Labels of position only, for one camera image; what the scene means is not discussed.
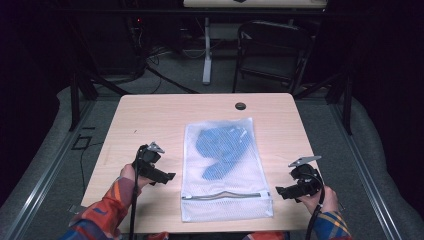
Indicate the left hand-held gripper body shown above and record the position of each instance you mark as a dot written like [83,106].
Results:
[149,156]

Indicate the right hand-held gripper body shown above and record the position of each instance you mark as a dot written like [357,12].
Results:
[306,178]

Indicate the white mesh laundry bag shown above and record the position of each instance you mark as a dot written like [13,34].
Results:
[226,196]

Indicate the blue cloth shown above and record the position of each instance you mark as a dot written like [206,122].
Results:
[221,150]

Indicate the person's left hand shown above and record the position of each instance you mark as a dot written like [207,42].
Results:
[128,174]

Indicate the person's right hand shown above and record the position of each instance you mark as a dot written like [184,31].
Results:
[325,201]

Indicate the white table leg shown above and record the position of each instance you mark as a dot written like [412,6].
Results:
[207,56]

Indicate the black folding chair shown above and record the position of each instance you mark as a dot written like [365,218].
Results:
[273,43]

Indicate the black metal frame post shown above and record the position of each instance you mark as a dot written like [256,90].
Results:
[75,100]

